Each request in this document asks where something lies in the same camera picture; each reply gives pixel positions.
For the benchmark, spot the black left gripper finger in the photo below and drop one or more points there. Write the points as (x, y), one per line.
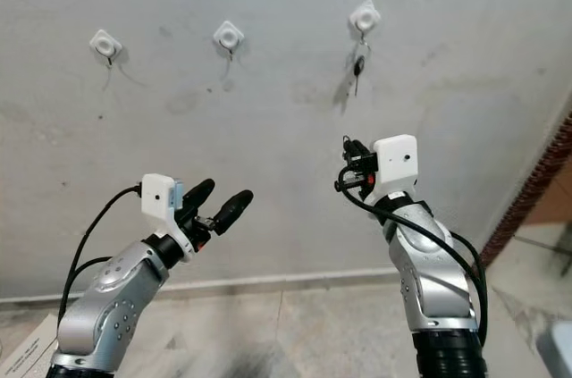
(202, 192)
(234, 208)

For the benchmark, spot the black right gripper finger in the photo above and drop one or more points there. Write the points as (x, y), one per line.
(357, 151)

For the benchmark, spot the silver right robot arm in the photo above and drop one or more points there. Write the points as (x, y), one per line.
(433, 289)

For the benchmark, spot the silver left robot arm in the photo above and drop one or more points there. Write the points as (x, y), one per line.
(116, 306)

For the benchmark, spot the black headed key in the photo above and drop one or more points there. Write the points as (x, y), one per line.
(358, 65)

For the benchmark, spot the brown brick trim strip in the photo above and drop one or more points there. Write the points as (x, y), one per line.
(532, 181)

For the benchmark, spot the white green cardboard box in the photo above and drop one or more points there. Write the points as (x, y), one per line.
(27, 356)

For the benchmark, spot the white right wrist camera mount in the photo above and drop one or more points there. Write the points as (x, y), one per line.
(396, 159)

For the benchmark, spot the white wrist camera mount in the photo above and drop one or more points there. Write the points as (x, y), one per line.
(396, 159)
(159, 197)

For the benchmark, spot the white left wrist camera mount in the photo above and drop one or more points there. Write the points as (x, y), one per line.
(159, 197)

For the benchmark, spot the white square wall hook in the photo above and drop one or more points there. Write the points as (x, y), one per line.
(105, 42)
(229, 35)
(365, 16)

